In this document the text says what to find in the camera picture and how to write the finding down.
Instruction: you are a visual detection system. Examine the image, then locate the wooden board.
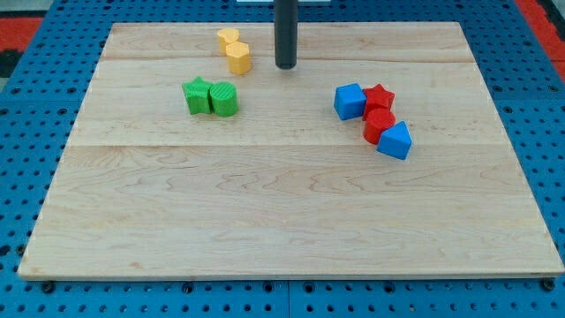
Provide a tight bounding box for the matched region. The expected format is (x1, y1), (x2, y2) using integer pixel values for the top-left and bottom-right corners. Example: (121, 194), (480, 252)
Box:
(19, 22), (564, 281)

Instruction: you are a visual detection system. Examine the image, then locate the green cylinder block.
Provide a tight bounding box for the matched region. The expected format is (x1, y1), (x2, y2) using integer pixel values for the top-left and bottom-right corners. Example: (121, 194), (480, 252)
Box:
(209, 82), (238, 117)

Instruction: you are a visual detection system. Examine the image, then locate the yellow heart block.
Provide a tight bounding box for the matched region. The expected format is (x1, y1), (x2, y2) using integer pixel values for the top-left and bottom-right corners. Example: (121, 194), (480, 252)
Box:
(216, 28), (240, 55)

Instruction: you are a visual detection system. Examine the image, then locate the blue triangle block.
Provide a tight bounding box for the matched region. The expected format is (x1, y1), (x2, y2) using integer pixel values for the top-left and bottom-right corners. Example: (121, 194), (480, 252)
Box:
(376, 121), (412, 160)

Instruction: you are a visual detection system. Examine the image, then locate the red cylinder block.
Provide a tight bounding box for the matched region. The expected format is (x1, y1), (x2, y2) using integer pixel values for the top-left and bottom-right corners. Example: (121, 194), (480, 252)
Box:
(363, 108), (396, 145)

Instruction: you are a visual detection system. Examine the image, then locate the yellow hexagon block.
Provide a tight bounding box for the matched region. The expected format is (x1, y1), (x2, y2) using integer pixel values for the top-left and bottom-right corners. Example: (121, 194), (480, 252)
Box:
(226, 42), (252, 75)

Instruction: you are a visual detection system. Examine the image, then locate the green star block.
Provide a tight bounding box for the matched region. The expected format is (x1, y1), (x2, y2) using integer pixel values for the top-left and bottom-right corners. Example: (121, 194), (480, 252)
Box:
(182, 77), (213, 115)

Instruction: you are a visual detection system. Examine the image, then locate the blue cube block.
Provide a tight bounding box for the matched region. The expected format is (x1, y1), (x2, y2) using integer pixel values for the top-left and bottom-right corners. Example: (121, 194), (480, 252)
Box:
(334, 83), (366, 120)

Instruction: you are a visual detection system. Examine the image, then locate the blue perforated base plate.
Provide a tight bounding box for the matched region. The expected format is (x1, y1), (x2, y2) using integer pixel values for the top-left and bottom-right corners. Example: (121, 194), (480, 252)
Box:
(1, 1), (564, 317)

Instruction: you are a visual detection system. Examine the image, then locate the black cylindrical robot arm rod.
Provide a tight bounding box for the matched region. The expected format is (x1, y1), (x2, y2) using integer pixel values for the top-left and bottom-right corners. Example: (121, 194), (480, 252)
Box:
(274, 0), (298, 70)

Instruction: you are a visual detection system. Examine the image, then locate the red star block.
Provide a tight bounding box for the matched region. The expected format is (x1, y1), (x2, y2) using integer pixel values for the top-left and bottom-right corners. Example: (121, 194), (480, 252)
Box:
(362, 84), (396, 120)

